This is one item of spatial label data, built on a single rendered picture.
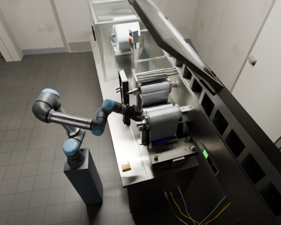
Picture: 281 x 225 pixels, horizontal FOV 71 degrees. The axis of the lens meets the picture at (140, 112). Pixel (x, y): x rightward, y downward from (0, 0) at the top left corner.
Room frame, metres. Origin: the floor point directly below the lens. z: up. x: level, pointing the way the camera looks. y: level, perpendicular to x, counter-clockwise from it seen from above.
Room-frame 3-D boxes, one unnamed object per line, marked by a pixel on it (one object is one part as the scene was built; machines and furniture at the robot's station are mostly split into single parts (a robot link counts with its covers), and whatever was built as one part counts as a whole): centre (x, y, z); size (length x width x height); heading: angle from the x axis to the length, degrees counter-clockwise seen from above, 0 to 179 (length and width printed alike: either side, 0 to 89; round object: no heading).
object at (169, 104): (1.10, -0.14, 1.17); 0.26 x 0.12 x 0.12; 106
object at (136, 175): (1.87, 0.17, 0.88); 2.52 x 0.66 x 0.04; 16
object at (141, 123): (0.98, -0.01, 1.05); 0.06 x 0.05 x 0.31; 106
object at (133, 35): (1.49, 0.07, 1.66); 0.07 x 0.07 x 0.10; 32
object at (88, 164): (0.80, 0.55, 0.45); 0.20 x 0.20 x 0.90; 8
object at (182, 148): (0.83, -0.26, 1.00); 0.40 x 0.16 x 0.06; 106
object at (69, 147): (0.81, 0.55, 1.07); 0.13 x 0.12 x 0.14; 174
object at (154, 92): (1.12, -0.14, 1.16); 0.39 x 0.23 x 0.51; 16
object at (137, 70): (1.68, 0.04, 1.18); 0.14 x 0.14 x 0.57
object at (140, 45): (1.68, 0.04, 1.50); 0.14 x 0.14 x 0.06
